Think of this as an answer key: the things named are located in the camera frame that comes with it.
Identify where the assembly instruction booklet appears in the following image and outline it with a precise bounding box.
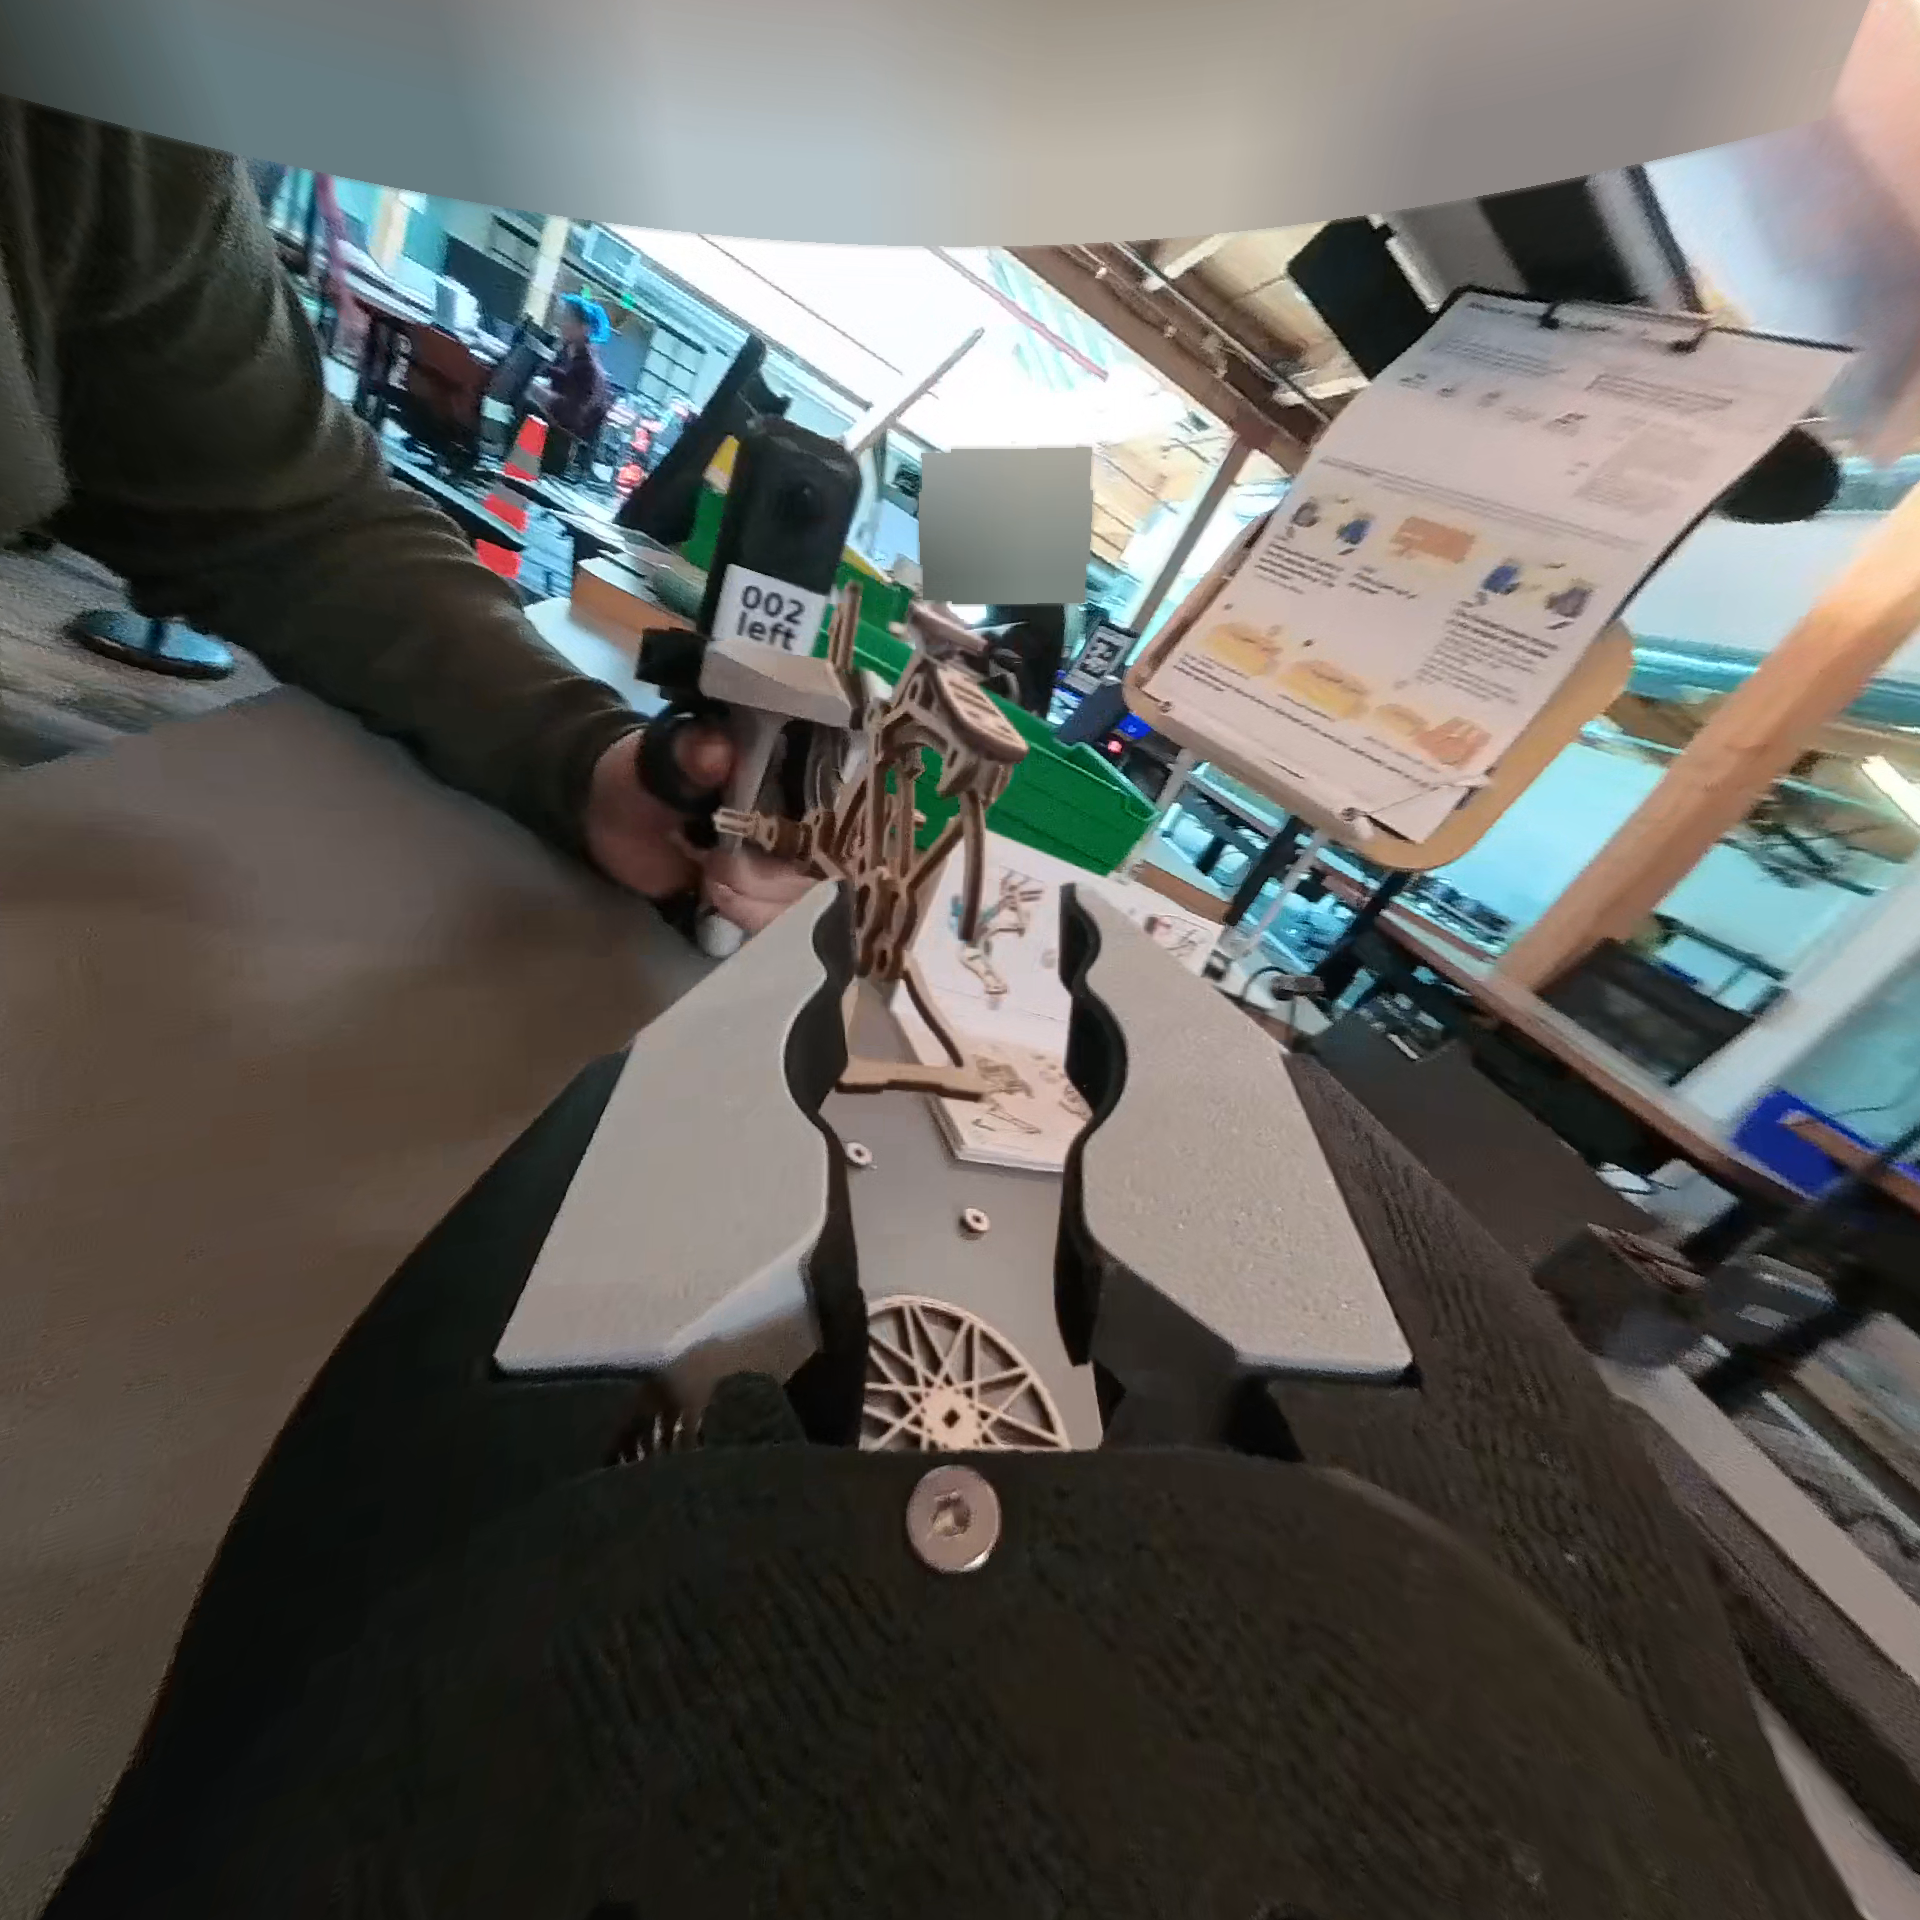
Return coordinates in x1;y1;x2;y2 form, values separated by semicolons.
897;862;1097;1173

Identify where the black round disc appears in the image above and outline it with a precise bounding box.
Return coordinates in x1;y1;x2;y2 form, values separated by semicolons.
72;605;237;681

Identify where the wooden post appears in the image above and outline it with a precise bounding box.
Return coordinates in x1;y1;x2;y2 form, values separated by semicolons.
1499;486;1920;993

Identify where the wooden spoked wheel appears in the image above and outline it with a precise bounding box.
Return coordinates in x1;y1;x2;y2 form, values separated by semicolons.
861;1294;1080;1456

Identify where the white clipboard stand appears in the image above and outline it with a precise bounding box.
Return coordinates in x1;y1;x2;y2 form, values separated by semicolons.
1131;749;1353;984

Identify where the black round foam ball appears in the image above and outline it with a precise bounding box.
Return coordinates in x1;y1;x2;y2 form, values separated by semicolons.
1716;427;1845;527

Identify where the printed instruction sheet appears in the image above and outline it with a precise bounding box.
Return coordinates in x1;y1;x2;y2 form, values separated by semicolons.
1140;288;1856;846

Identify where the person's left hand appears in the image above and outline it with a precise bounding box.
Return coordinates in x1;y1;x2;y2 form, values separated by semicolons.
585;718;825;951

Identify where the green plastic bin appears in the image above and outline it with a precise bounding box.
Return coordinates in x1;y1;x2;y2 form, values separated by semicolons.
681;435;1162;879

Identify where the wooden model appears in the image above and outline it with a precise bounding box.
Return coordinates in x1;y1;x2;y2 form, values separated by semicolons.
712;576;1039;1104

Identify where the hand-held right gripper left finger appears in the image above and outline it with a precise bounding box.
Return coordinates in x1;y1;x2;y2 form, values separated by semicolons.
496;881;873;1404

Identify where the wooden clipboard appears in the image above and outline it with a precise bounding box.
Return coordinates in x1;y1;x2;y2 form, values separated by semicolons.
1122;286;1863;875

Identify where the orange traffic cone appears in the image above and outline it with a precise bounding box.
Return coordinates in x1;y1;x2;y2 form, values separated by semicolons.
482;415;551;537

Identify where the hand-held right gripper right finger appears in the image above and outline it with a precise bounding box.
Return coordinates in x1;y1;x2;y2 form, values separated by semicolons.
1056;881;1419;1389

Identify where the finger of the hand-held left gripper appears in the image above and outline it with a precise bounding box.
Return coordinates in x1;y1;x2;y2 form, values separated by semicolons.
701;638;856;731

